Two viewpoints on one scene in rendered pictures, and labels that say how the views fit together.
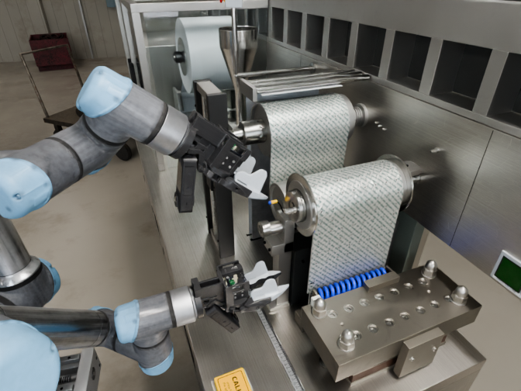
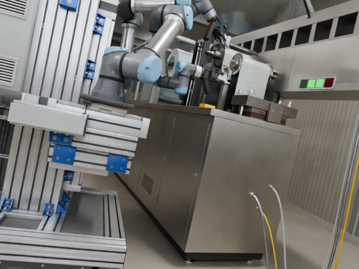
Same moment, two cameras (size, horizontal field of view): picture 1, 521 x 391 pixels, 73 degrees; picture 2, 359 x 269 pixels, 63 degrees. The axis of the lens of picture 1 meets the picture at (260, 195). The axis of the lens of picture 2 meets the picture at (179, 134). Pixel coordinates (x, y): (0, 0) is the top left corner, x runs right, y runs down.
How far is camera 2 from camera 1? 1.60 m
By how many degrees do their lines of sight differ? 30
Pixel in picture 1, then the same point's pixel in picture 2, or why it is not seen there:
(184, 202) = (208, 34)
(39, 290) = not seen: hidden behind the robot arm
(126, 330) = (182, 63)
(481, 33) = (291, 26)
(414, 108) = (273, 54)
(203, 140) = (217, 20)
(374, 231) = (259, 82)
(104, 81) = not seen: outside the picture
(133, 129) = (205, 6)
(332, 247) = (244, 79)
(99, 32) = not seen: hidden behind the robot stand
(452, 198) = (286, 74)
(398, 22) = (268, 33)
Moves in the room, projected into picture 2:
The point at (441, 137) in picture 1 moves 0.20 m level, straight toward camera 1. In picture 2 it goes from (282, 57) to (278, 48)
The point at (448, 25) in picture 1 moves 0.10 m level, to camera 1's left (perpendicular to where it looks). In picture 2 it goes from (282, 28) to (269, 25)
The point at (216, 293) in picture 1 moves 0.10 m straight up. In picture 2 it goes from (208, 70) to (212, 54)
